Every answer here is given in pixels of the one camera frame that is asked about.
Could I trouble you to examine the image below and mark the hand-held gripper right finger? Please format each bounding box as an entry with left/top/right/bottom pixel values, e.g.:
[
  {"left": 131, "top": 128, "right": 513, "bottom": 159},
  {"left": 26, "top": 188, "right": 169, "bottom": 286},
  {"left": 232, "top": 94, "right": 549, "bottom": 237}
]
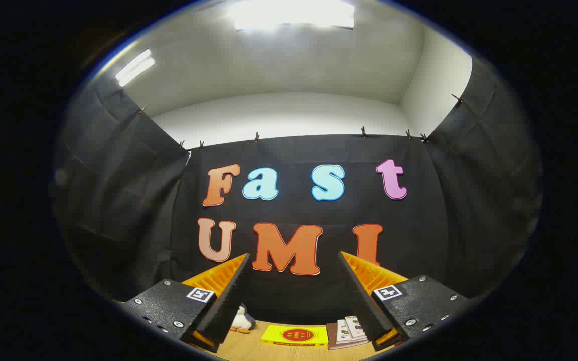
[{"left": 338, "top": 251, "right": 472, "bottom": 352}]

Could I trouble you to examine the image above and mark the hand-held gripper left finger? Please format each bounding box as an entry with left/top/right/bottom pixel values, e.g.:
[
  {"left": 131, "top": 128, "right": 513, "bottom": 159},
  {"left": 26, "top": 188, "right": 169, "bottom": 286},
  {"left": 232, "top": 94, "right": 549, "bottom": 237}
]
[{"left": 120, "top": 253, "right": 251, "bottom": 354}]

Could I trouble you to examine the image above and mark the penguin plush toy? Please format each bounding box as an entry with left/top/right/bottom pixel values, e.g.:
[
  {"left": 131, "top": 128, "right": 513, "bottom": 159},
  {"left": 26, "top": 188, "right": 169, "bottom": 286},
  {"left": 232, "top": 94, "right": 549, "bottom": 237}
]
[{"left": 230, "top": 303, "right": 257, "bottom": 334}]

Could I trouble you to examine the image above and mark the white floral book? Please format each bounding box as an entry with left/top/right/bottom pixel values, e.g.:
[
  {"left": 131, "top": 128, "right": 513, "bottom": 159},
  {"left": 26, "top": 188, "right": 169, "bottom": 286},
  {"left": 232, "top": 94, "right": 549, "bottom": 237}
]
[
  {"left": 336, "top": 319, "right": 355, "bottom": 344},
  {"left": 344, "top": 316, "right": 368, "bottom": 341}
]

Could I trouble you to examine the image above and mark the brown cover book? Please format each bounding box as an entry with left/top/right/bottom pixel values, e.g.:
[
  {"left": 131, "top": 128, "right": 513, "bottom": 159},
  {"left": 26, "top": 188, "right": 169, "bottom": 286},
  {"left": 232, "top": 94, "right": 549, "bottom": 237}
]
[{"left": 326, "top": 323, "right": 370, "bottom": 350}]

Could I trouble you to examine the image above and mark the yellow book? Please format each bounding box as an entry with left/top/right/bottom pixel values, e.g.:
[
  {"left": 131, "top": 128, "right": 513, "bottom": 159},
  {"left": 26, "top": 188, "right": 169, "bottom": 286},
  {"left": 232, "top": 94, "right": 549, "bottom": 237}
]
[{"left": 260, "top": 324, "right": 330, "bottom": 348}]

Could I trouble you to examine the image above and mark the black backdrop cloth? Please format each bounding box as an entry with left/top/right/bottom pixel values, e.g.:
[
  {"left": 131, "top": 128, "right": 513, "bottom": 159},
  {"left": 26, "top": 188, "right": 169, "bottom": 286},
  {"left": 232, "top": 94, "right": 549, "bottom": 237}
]
[{"left": 51, "top": 55, "right": 543, "bottom": 326}]

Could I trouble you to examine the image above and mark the row of black clips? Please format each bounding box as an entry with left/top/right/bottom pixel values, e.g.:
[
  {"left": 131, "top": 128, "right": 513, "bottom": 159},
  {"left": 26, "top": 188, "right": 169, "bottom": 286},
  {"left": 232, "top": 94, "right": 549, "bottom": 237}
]
[{"left": 138, "top": 93, "right": 465, "bottom": 151}]

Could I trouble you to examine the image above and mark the small ceiling light panel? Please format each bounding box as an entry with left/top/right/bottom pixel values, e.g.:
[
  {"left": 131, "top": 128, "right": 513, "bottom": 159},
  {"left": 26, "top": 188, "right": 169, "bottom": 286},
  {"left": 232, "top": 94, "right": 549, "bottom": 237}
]
[{"left": 115, "top": 49, "right": 155, "bottom": 87}]

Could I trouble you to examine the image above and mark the large ceiling light panel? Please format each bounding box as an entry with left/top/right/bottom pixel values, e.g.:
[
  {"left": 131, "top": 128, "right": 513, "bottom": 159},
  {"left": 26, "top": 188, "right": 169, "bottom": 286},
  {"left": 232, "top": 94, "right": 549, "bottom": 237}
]
[{"left": 229, "top": 0, "right": 355, "bottom": 31}]

